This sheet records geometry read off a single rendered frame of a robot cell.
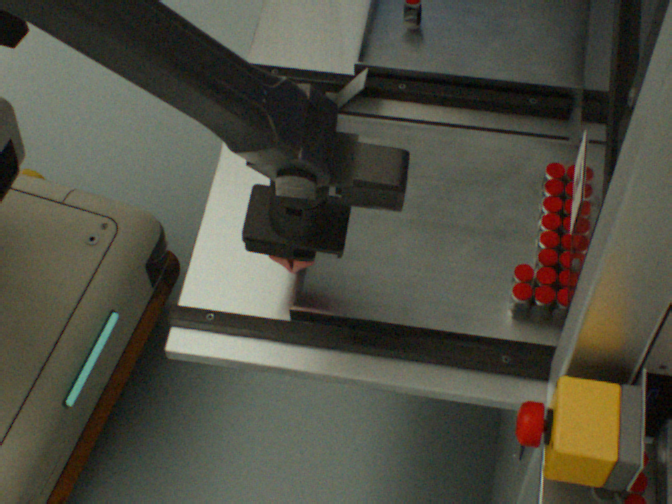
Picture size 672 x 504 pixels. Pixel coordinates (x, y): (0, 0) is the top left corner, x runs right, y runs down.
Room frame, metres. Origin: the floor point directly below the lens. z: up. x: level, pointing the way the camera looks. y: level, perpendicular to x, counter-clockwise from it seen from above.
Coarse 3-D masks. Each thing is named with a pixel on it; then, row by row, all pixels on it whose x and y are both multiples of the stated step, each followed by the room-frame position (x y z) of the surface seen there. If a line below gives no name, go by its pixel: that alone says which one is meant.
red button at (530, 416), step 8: (520, 408) 0.37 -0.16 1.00; (528, 408) 0.37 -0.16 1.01; (536, 408) 0.37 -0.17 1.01; (544, 408) 0.37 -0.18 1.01; (520, 416) 0.36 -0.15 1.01; (528, 416) 0.36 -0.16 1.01; (536, 416) 0.36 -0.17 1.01; (520, 424) 0.35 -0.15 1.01; (528, 424) 0.35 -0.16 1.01; (536, 424) 0.35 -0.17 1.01; (544, 424) 0.36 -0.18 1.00; (520, 432) 0.35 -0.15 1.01; (528, 432) 0.35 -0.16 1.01; (536, 432) 0.35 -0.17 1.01; (544, 432) 0.35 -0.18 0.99; (520, 440) 0.34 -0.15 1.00; (528, 440) 0.34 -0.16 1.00; (536, 440) 0.34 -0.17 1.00
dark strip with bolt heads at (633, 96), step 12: (660, 0) 0.51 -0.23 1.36; (660, 12) 0.50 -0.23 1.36; (660, 24) 0.48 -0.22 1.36; (648, 36) 0.51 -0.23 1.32; (648, 48) 0.50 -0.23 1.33; (648, 60) 0.48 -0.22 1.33; (636, 72) 0.51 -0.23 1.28; (636, 84) 0.50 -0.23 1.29; (636, 96) 0.49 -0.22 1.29; (624, 120) 0.50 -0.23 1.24; (624, 132) 0.49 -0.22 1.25; (576, 264) 0.49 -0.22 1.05
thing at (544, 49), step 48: (384, 0) 0.99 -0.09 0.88; (432, 0) 0.99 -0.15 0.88; (480, 0) 0.98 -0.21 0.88; (528, 0) 0.98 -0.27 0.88; (576, 0) 0.97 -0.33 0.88; (384, 48) 0.91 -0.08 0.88; (432, 48) 0.91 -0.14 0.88; (480, 48) 0.90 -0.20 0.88; (528, 48) 0.90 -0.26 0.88; (576, 48) 0.89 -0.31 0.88; (576, 96) 0.80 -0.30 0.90
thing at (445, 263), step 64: (384, 128) 0.77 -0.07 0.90; (448, 128) 0.76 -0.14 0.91; (448, 192) 0.69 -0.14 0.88; (512, 192) 0.68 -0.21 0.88; (320, 256) 0.62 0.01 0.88; (384, 256) 0.61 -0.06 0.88; (448, 256) 0.61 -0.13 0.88; (512, 256) 0.60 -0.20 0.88; (320, 320) 0.53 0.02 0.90; (384, 320) 0.51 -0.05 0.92; (448, 320) 0.53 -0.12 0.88; (512, 320) 0.52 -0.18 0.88
